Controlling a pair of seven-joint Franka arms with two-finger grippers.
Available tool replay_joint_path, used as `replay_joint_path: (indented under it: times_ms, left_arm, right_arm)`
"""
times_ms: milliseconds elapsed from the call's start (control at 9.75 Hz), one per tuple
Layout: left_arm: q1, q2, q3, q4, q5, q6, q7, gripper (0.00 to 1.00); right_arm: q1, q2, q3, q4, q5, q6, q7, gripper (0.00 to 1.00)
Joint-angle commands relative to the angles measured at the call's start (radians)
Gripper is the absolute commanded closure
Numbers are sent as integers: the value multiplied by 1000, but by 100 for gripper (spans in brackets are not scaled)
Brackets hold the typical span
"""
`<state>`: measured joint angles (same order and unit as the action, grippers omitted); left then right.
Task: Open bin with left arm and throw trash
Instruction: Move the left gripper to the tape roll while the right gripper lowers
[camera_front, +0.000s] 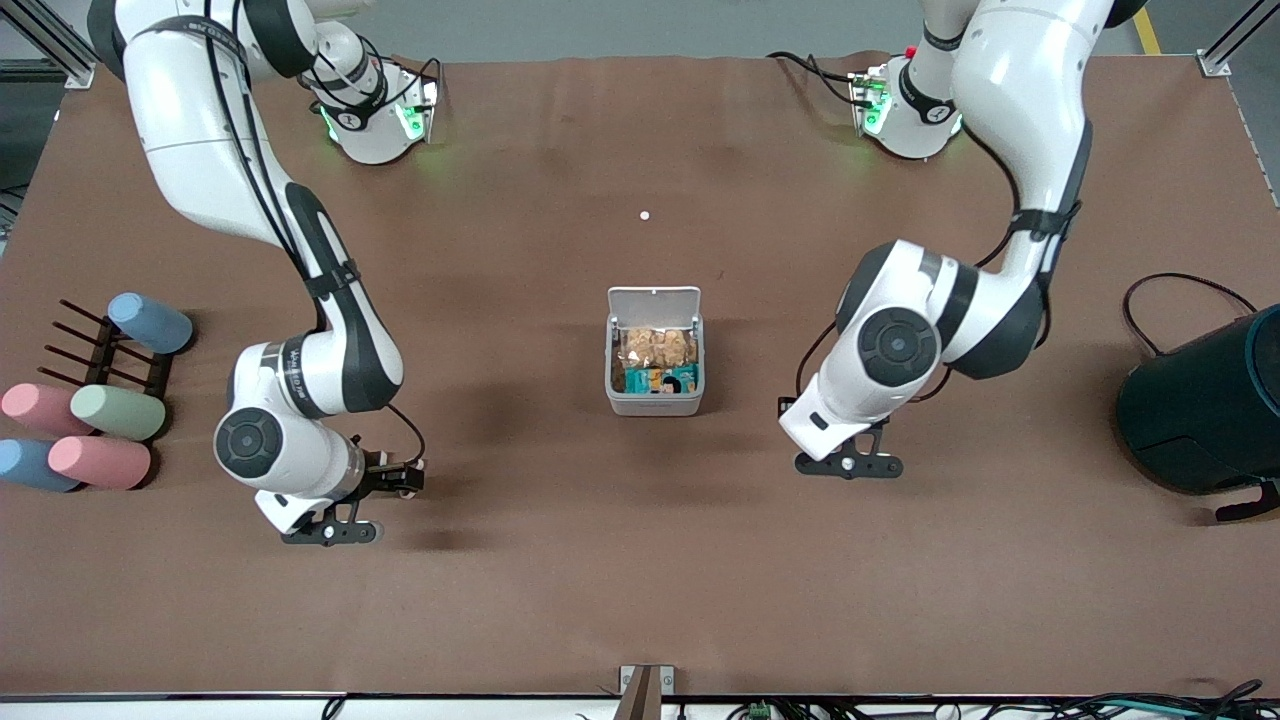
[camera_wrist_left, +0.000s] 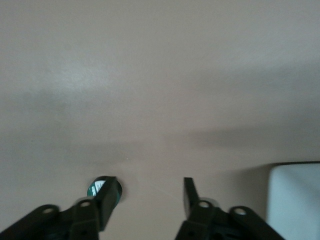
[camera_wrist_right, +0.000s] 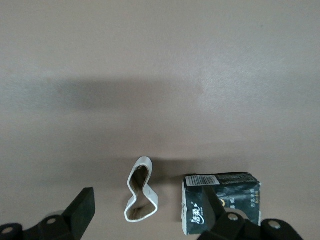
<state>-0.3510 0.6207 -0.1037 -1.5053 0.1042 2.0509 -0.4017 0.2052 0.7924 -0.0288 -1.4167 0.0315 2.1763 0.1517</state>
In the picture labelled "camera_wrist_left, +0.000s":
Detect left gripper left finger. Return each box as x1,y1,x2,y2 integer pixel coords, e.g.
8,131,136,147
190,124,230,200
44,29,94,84
0,176,118,240

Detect small white lidded bin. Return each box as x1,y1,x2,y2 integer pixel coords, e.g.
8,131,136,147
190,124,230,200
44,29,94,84
266,162,320,240

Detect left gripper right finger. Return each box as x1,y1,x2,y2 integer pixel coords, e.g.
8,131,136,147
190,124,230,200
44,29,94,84
173,177,286,240

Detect round black green disc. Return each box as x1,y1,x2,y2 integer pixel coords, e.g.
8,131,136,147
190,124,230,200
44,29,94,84
86,176,123,202

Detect brown table cover sheet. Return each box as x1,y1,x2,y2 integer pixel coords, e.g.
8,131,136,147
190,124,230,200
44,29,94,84
0,0,320,240

